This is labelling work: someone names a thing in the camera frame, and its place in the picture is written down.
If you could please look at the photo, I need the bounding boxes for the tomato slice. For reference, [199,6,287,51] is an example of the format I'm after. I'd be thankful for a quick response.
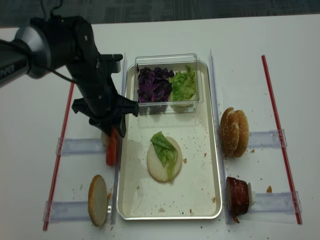
[108,128,119,157]

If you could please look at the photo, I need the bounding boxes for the white meat holder block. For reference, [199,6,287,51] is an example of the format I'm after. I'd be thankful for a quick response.
[247,182,256,210]

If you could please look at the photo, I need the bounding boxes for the shredded green lettuce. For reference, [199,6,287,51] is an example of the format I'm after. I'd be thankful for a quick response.
[169,65,198,112]

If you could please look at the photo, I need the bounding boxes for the red straw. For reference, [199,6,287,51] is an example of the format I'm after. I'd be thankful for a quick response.
[261,54,303,225]
[42,83,75,232]

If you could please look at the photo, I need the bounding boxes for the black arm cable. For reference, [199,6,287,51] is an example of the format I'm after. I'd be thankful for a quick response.
[0,0,76,83]

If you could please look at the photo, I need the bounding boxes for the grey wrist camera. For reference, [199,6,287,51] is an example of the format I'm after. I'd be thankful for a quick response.
[101,54,123,75]

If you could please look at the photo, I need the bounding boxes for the left lower clear rail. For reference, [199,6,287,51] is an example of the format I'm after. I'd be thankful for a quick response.
[43,201,91,223]

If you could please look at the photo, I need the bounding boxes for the purple cabbage leaves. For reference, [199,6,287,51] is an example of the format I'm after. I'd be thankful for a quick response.
[136,67,175,103]

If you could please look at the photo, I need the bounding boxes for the sesame bun rear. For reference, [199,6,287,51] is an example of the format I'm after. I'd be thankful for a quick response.
[232,110,249,158]

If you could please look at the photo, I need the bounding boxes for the clear plastic container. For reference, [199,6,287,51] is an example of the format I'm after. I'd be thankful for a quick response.
[133,53,203,115]

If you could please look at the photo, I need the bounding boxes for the left upper clear rail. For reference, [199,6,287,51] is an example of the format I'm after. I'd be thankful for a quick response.
[55,138,106,156]

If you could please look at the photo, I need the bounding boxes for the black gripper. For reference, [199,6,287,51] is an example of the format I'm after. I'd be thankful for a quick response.
[71,54,139,138]

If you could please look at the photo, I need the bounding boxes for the stacked meat patties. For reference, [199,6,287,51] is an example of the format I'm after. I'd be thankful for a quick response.
[226,177,250,217]

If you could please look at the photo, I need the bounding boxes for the right upper clear rail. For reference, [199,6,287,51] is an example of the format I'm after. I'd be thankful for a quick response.
[247,129,287,149]

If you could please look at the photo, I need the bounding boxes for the clear rail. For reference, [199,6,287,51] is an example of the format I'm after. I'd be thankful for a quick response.
[55,138,106,156]
[43,201,91,223]
[247,129,287,149]
[250,192,302,214]

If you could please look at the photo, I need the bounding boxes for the left red straw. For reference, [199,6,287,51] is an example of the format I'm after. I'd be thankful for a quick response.
[42,83,75,232]

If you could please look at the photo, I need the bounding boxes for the right lower clear rail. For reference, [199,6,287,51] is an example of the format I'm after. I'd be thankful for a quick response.
[250,192,302,214]

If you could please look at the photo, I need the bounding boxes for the green lettuce leaf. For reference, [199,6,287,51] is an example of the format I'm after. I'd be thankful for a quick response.
[150,131,178,181]

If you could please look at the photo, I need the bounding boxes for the silver metal tray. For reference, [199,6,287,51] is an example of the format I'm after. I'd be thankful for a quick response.
[116,62,222,220]

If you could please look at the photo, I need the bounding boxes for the bottom bun on tray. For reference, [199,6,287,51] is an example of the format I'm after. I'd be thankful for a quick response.
[146,136,183,183]

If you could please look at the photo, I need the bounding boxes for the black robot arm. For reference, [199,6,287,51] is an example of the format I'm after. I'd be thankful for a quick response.
[0,16,139,137]

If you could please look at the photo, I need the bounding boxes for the remaining tomato slices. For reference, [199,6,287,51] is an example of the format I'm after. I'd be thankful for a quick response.
[106,142,117,166]

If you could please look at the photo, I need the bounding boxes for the right red straw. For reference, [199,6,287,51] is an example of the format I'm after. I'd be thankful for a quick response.
[261,54,303,225]

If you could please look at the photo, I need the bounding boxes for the sesame bun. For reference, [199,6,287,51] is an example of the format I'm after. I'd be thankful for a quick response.
[232,110,249,158]
[219,107,240,157]

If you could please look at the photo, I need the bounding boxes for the sesame bun front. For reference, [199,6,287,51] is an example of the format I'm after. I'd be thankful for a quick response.
[219,107,240,157]

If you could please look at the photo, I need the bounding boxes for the upright bun half left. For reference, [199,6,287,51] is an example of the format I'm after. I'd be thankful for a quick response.
[88,175,108,227]

